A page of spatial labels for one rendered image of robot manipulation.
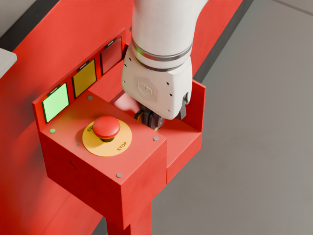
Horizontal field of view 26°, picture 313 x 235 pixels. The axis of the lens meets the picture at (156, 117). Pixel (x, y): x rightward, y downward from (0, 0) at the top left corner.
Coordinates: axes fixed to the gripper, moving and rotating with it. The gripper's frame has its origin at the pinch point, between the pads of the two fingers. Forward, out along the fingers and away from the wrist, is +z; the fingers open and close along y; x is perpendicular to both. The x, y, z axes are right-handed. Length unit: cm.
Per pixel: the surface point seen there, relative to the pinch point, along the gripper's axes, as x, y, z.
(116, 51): 2.0, -9.6, -6.3
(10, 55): -20.2, -7.2, -25.4
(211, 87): 70, -26, 77
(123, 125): -6.7, -0.8, -4.0
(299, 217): 46, 19, 73
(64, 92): -9.6, -9.7, -7.1
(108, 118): -8.8, -1.9, -6.7
